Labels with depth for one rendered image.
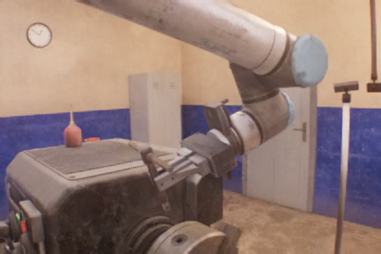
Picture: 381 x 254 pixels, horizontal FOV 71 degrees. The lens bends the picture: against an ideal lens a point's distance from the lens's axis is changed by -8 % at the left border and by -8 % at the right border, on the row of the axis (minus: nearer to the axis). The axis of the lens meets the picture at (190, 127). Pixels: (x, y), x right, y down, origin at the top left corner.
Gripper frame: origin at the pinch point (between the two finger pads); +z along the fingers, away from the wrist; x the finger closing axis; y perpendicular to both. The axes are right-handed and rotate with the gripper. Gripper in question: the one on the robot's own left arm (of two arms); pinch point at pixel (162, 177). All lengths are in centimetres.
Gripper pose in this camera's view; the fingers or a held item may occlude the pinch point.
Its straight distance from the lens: 57.8
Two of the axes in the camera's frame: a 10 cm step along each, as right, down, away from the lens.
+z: -8.3, 4.3, -3.7
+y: 3.1, 8.9, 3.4
